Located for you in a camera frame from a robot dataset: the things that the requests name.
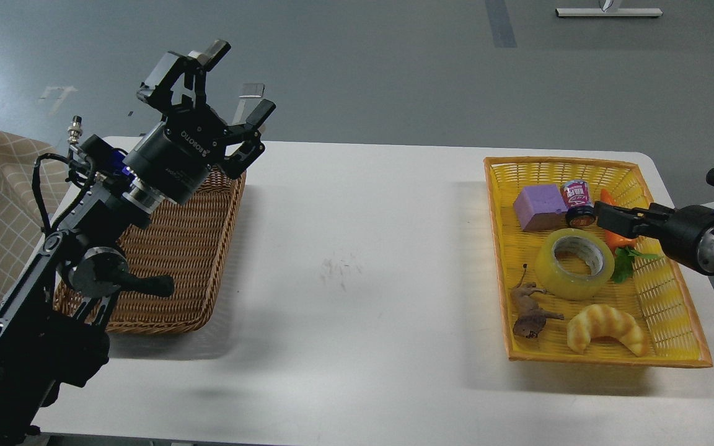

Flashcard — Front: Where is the orange toy carrot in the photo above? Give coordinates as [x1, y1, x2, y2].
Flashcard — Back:
[599, 188, 637, 253]

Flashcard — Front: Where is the yellow tape roll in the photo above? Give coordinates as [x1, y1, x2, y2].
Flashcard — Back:
[534, 229, 615, 301]

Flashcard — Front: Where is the yellow plastic basket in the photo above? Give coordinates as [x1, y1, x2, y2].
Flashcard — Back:
[484, 155, 712, 368]

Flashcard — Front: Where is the brown wicker basket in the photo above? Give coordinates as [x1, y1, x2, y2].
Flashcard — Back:
[53, 159, 247, 336]

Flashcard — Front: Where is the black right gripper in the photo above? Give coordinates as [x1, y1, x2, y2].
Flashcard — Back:
[594, 201, 714, 276]

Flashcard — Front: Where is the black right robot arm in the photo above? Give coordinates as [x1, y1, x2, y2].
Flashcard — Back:
[595, 168, 714, 276]

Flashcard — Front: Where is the purple block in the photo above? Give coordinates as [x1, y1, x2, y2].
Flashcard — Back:
[513, 183, 566, 232]

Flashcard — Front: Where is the white stand base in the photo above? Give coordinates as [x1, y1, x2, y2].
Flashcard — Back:
[555, 1, 663, 18]

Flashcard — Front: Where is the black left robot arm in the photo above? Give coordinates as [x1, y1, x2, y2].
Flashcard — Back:
[0, 40, 276, 445]

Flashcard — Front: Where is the brown toy animal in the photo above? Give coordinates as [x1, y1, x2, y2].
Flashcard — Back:
[510, 263, 566, 339]

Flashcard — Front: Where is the small red can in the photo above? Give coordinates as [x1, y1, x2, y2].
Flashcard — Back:
[561, 178, 597, 228]

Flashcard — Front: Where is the toy croissant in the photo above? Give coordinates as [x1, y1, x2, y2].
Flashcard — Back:
[566, 304, 649, 357]

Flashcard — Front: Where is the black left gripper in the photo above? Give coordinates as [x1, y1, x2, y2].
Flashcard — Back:
[125, 40, 276, 205]

